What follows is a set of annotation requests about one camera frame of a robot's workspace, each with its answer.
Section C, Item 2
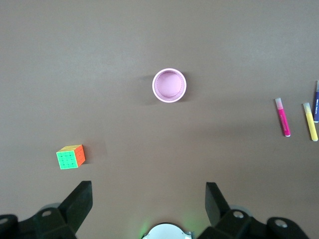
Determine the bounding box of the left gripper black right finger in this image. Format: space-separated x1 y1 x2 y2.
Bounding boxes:
205 182 310 239

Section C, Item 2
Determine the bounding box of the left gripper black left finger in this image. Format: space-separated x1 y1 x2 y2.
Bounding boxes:
0 181 93 239

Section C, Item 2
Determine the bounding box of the pink marker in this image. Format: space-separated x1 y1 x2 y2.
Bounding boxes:
275 98 292 137

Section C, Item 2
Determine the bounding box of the multicoloured puzzle cube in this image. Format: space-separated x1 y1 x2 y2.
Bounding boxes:
56 144 86 170

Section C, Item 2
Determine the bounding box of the yellow marker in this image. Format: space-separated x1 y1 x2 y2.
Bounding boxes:
303 102 319 142

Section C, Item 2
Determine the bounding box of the pink mesh cup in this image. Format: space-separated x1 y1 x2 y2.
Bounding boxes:
152 68 187 103

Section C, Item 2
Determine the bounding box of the purple marker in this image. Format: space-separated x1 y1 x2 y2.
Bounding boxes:
313 80 319 123

